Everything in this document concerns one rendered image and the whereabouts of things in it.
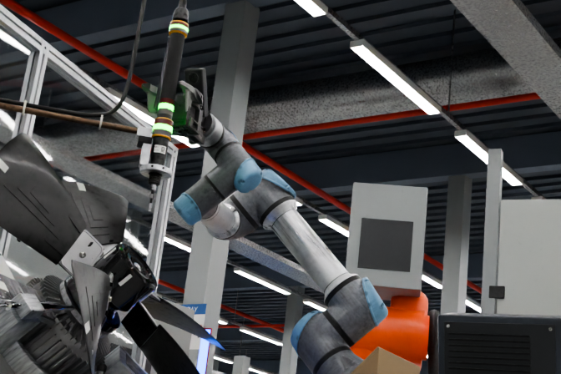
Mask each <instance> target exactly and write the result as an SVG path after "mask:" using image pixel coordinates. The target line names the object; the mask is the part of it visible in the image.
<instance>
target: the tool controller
mask: <svg viewBox="0 0 561 374"><path fill-rule="evenodd" d="M438 374H561V316H544V315H513V314H482V313H446V314H441V315H439V316H438Z"/></svg>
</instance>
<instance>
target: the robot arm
mask: <svg viewBox="0 0 561 374"><path fill-rule="evenodd" d="M184 75H185V81H179V87H180V88H182V92H183V93H184V94H177V95H175V101H174V112H173V117H172V121H173V122H174V126H173V132H172V136H178V137H180V136H182V137H180V138H183V137H185V138H186V136H187V137H188V138H189V140H188V144H190V145H194V144H199V145H200V146H201V147H202V148H203V149H204V150H206V151H207V153H208V154H209V155H210V156H211V158H212V159H213V160H214V161H215V162H216V163H217V166H216V167H215V168H213V169H212V170H211V171H210V172H209V173H208V174H207V175H205V176H204V177H203V178H202V179H200V180H199V181H198V182H197V183H195V184H194V185H193V186H191V187H190V188H189V189H188V190H186V191H185V192H184V193H182V194H181V196H180V197H179V198H178V199H177V200H175V201H174V208H175V209H176V211H177V212H178V213H179V215H180V216H181V217H182V219H183V220H184V221H185V222H186V223H187V224H188V225H194V224H195V223H197V222H198V221H200V222H201V223H203V224H204V225H205V227H206V229H207V230H208V232H209V233H210V234H211V235H212V236H214V237H215V238H216V239H219V240H235V239H239V238H241V237H244V236H246V235H248V234H250V233H251V232H253V231H254V230H256V229H257V228H258V227H259V226H261V225H262V226H263V228H264V229H265V230H273V231H274V232H275V234H276V235H277V236H278V237H279V239H280V240H281V241H282V243H283V244H284V245H285V246H286V248H287V249H288V250H289V251H290V253H291V254H292V255H293V256H294V257H295V258H296V259H297V261H298V262H299V263H300V264H301V266H302V267H303V268H304V270H305V271H306V272H307V273H308V275H309V276H310V277H311V279H312V280H313V281H314V282H315V283H316V284H317V285H318V286H319V288H320V289H321V290H322V292H323V293H324V294H325V298H324V303H325V304H326V306H327V307H328V308H327V309H326V310H325V311H323V312H321V311H312V312H311V313H310V312H309V313H307V314H306V315H304V316H303V317H302V318H301V319H300V320H299V321H298V322H297V323H296V325H295V327H294V329H293V331H292V334H291V345H292V346H293V348H294V349H295V351H296V354H297V356H298V357H299V358H301V360H302V361H303V362H304V363H305V364H306V366H307V367H308V368H309V370H310V371H311V373H312V374H351V373H352V372H353V371H354V370H355V369H356V368H357V367H358V366H359V365H360V364H361V363H362V362H363V361H364V360H363V359H361V358H360V357H359V356H357V355H355V354H354V353H353V351H352V350H351V349H350V348H351V347H352V346H353V345H354V344H356V343H357V342H358V341H359V340H360V339H362V337H364V336H365V335H366V334H367V333H368V332H370V331H371V330H372V329H373V328H375V327H376V326H378V325H379V323H381V322H382V321H383V320H384V319H385V318H386V317H387V315H388V309H387V307H386V306H385V304H384V303H383V301H382V299H381V297H380V296H379V295H378V294H377V292H376V290H375V288H374V287H373V285H372V284H371V282H370V281H369V280H368V278H367V277H365V278H362V279H361V277H360V276H359V275H357V274H350V273H349V272H348V271H347V270H346V269H345V267H344V266H343V265H342V264H341V262H340V261H339V260H338V259H337V258H336V257H335V256H334V255H333V254H332V252H331V251H330V250H329V249H328V247H327V246H326V245H325V244H324V242H323V241H322V240H321V239H320V237H319V236H318V235H317V234H316V232H315V231H314V230H313V229H312V228H311V227H310V226H309V225H308V224H307V223H306V221H305V220H304V219H303V218H302V216H301V215H300V214H299V213H298V211H297V210H296V209H297V202H296V200H295V197H296V192H295V191H294V190H293V189H292V188H291V187H290V186H289V185H288V184H287V183H286V182H285V181H284V180H283V179H282V178H281V177H280V176H279V175H278V174H277V173H275V172H274V171H273V170H271V169H263V170H262V171H261V169H260V167H259V166H258V165H257V163H256V162H255V160H254V159H253V158H251V157H250V155H249V154H248V153H247V152H246V151H245V149H244V148H243V147H242V146H241V145H240V143H239V141H238V139H237V138H236V137H235V135H234V134H233V133H232V132H231V131H229V130H228V129H227V128H226V127H225V126H224V125H223V124H222V123H221V122H220V121H219V120H218V119H217V118H216V117H215V116H214V115H213V114H210V113H209V112H208V99H207V83H206V70H205V68H187V69H186V70H185V71H184ZM141 87H142V89H143V91H145V92H146V93H147V105H148V111H149V112H150V113H152V114H154V113H155V111H156V109H154V102H155V99H156V94H157V90H158V88H157V87H155V86H154V85H152V84H151V83H142V85H141ZM236 190H237V191H236ZM235 191H236V192H235ZM234 192H235V193H234ZM233 193H234V194H233ZM231 194H233V195H232V196H230V195H231ZM229 196H230V197H229ZM227 197H229V198H228V199H227V200H225V199H226V198H227ZM223 200H225V201H224V202H222V201H223Z"/></svg>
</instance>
